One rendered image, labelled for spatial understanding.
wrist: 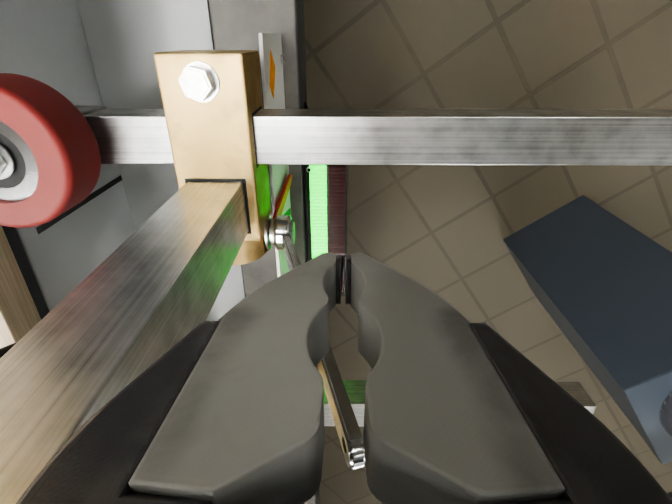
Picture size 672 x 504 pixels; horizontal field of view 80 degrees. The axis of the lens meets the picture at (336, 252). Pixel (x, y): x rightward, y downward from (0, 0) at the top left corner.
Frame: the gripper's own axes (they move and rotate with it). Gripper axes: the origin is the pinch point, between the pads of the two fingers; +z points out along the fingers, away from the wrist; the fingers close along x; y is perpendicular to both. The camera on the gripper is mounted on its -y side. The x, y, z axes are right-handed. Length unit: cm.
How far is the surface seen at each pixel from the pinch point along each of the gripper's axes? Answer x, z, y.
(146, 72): -22.1, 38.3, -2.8
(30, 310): -22.5, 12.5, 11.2
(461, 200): 35, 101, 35
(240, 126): -6.0, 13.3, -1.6
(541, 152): 12.5, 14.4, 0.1
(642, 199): 87, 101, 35
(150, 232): -8.9, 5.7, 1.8
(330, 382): -0.5, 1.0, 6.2
